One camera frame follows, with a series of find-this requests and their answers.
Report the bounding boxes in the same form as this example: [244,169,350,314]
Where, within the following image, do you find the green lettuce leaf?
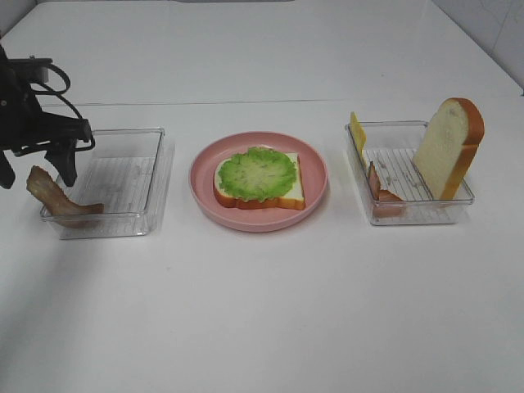
[215,147,299,202]

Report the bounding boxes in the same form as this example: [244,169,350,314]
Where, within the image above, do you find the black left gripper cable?
[30,61,97,151]

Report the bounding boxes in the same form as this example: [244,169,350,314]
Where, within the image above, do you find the right clear plastic container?
[346,120,475,226]

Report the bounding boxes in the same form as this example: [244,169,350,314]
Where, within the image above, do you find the left clear plastic container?
[40,128,173,239]

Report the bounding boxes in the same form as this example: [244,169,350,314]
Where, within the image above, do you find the yellow cheese slice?
[350,111,367,160]

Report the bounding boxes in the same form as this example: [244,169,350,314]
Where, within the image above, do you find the brown bacon strip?
[26,165,104,216]

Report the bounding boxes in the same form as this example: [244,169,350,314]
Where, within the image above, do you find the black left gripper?
[0,50,93,189]

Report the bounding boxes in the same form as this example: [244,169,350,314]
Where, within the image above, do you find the pink bacon strip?
[368,161,404,218]

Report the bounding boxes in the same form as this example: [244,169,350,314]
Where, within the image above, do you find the white bread slice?
[413,97,485,200]
[213,152,305,210]

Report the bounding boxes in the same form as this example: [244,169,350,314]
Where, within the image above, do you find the pink round plate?
[189,132,328,233]

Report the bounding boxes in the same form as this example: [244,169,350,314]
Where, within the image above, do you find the clear plastic container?
[346,120,475,226]
[40,128,173,239]

